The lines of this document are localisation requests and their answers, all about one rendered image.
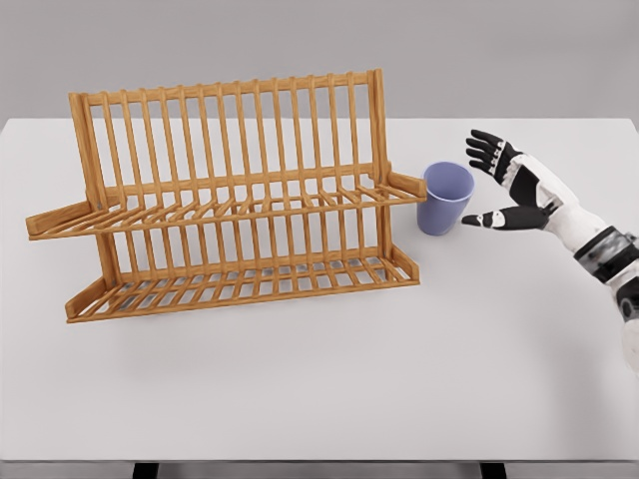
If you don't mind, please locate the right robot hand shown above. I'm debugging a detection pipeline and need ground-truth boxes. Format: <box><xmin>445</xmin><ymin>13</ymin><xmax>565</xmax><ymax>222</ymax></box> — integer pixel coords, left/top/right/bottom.
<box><xmin>460</xmin><ymin>129</ymin><xmax>580</xmax><ymax>235</ymax></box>

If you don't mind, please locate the lavender plastic cup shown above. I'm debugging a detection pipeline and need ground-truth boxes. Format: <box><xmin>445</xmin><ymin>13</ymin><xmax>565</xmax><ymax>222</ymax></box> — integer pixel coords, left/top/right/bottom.
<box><xmin>415</xmin><ymin>161</ymin><xmax>475</xmax><ymax>238</ymax></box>

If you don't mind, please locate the wooden two-tier dish rack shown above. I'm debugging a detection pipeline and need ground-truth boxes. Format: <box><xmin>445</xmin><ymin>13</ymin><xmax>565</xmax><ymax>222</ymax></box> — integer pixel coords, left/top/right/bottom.
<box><xmin>25</xmin><ymin>68</ymin><xmax>428</xmax><ymax>324</ymax></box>

